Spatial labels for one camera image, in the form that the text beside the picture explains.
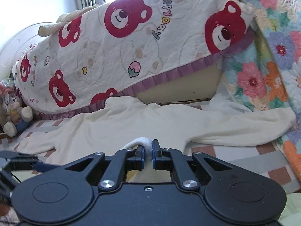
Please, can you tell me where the grey bunny plush toy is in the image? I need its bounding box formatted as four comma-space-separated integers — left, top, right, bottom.
0, 85, 33, 137

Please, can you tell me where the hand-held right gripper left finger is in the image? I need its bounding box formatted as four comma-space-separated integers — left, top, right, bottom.
65, 145, 145, 192

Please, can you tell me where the white round fan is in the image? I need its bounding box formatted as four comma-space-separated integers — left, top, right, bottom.
0, 21, 60, 80

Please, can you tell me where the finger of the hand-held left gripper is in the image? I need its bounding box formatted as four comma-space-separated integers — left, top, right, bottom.
0, 150, 59, 174

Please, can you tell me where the light green mat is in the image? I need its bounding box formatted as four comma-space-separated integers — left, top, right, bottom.
281, 192, 301, 226

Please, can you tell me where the floral patchwork quilt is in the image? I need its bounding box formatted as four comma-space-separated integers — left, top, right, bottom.
221, 0, 301, 184

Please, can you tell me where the cream cloth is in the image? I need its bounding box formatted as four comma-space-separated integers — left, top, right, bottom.
39, 3, 99, 37

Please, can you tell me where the red bear print quilt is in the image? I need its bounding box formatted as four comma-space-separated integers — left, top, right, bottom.
12, 0, 255, 121

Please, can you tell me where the cream fleece garment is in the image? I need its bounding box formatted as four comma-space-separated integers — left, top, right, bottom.
17, 96, 297, 184

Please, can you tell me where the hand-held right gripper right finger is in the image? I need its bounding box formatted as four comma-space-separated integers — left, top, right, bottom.
152, 139, 233, 190

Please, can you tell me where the checked dog print rug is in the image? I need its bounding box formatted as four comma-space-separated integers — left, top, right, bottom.
0, 119, 298, 193

